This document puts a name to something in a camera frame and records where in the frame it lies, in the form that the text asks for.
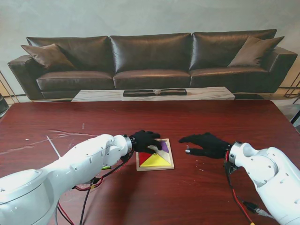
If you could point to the square wooden puzzle tray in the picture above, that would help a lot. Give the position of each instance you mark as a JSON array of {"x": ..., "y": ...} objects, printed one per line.
[{"x": 165, "y": 156}]

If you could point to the long black decorative tray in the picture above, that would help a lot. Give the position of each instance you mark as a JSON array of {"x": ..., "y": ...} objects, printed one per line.
[{"x": 140, "y": 93}]

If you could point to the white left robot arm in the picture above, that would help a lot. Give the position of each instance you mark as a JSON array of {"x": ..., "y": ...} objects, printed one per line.
[{"x": 70, "y": 168}]

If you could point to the green tangram square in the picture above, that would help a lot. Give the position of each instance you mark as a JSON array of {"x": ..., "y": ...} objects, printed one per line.
[{"x": 106, "y": 167}]

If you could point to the purple tangram triangle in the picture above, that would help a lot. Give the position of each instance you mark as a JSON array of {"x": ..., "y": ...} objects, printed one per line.
[{"x": 164, "y": 146}]

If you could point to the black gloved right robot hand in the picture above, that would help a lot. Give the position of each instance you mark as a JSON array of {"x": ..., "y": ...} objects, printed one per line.
[{"x": 211, "y": 146}]

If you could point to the thin metal side table frame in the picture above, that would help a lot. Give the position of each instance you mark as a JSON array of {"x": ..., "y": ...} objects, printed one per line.
[
  {"x": 9, "y": 91},
  {"x": 291, "y": 87}
]

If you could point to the brown sofa cushion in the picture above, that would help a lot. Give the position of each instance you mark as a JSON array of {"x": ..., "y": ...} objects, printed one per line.
[
  {"x": 49, "y": 57},
  {"x": 255, "y": 52}
]

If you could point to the marble coffee table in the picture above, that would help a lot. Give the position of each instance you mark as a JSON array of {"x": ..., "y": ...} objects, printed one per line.
[{"x": 98, "y": 95}]

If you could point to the large red tangram triangle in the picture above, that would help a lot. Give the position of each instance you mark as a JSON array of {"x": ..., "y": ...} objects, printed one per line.
[{"x": 143, "y": 158}]

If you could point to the dark brown leather sofa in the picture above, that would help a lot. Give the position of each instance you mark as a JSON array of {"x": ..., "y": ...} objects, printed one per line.
[{"x": 150, "y": 56}]

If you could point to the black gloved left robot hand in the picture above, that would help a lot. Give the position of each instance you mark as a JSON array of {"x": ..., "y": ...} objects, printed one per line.
[{"x": 144, "y": 141}]

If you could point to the large yellow tangram triangle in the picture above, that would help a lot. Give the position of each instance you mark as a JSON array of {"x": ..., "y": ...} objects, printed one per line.
[{"x": 155, "y": 162}]

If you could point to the clear glass ball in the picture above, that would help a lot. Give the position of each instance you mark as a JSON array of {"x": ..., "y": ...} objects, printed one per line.
[{"x": 157, "y": 91}]

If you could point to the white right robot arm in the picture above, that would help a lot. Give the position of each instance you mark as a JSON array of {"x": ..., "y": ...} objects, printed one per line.
[{"x": 269, "y": 168}]

